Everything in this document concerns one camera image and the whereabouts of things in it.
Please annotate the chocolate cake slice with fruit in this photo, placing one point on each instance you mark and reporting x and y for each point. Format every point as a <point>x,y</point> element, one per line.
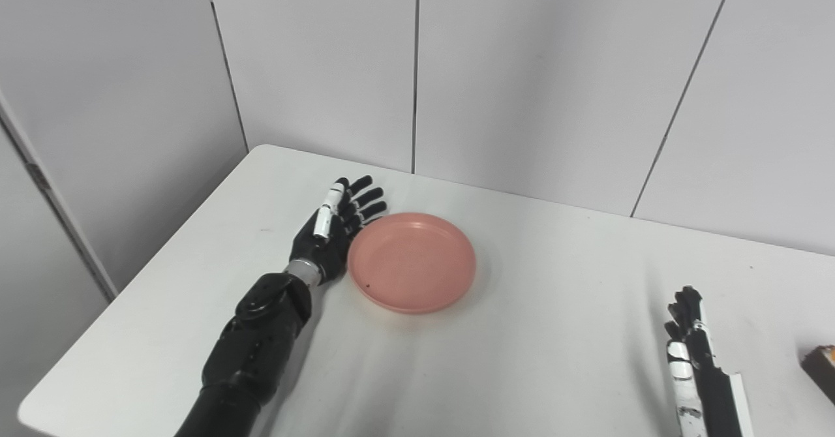
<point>822,372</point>

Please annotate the pink round plate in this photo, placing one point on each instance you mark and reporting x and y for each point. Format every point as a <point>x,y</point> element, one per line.
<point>411,264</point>

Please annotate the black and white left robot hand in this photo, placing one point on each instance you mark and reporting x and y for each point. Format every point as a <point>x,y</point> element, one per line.
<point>319,251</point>

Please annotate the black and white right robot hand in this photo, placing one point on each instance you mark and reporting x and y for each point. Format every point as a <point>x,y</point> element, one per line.
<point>714,398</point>

